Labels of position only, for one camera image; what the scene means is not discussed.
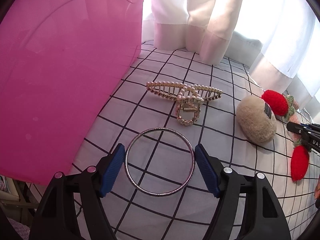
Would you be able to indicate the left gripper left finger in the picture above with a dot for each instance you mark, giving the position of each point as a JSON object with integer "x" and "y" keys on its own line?
{"x": 56, "y": 216}

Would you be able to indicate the white curtain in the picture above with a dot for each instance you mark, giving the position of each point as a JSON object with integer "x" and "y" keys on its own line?
{"x": 277, "y": 39}

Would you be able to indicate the large silver bangle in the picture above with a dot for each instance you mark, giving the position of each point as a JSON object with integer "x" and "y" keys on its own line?
{"x": 159, "y": 162}

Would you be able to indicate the pink plastic tub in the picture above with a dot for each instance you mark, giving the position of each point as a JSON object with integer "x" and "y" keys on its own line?
{"x": 60, "y": 61}

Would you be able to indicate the pink strawberry headband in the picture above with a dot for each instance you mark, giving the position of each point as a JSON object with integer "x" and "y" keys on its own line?
{"x": 286, "y": 106}

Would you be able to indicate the beige fluffy pompom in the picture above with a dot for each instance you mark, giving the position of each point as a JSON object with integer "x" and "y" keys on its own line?
{"x": 256, "y": 119}

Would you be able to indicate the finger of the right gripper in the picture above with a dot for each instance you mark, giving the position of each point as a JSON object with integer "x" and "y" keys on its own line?
{"x": 309, "y": 134}

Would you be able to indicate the pearl hair claw clip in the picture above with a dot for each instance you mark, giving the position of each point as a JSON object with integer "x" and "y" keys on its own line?
{"x": 188, "y": 98}

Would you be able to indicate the person's hand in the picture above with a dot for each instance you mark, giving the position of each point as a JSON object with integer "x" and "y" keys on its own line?
{"x": 317, "y": 190}

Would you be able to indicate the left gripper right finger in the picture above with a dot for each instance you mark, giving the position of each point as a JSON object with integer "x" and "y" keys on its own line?
{"x": 263, "y": 216}

